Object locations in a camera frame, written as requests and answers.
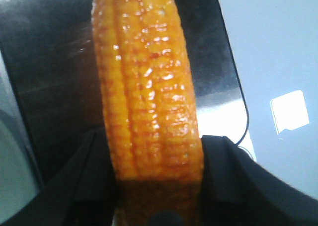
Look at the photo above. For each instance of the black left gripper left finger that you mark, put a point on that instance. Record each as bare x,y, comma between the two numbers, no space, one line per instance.
83,193

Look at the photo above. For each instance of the electronic kitchen scale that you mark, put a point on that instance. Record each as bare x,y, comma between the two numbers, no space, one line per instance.
47,51

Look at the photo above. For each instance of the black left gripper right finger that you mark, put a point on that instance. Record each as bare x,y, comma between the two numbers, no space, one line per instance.
236,191

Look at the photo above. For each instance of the orange corn cob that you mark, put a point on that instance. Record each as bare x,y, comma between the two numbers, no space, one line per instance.
148,103

